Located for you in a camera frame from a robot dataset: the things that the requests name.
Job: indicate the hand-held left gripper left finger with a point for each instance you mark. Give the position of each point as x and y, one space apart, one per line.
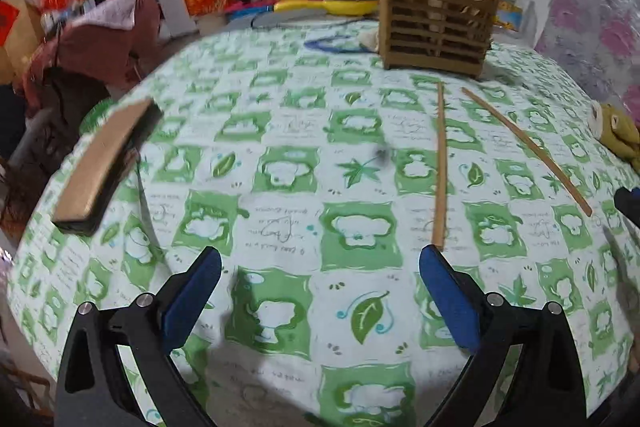
192 302

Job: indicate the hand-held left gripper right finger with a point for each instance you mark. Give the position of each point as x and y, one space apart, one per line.
447 302

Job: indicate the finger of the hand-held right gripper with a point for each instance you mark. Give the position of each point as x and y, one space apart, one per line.
630 204

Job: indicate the brown wooden chopstick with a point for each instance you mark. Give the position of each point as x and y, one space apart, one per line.
530 147
441 167

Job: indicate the slatted wooden utensil holder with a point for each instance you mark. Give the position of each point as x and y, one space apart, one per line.
435 22

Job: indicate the yellow-green plush toy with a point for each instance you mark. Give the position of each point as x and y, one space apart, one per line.
617 132

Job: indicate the brown block with black base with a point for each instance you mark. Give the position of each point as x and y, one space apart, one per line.
102 162

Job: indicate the green white printed tablecloth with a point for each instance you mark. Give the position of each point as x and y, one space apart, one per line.
300 132

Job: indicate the clear plastic oil bottle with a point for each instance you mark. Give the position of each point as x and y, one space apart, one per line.
510 14

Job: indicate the dark red garment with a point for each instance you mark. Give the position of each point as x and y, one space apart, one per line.
95 52

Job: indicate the crumpled white tissue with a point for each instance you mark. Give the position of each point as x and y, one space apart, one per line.
369 42

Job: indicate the yellow pan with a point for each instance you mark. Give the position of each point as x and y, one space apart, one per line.
325 6

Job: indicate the red paper diamond decoration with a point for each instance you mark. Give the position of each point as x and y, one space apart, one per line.
7 24

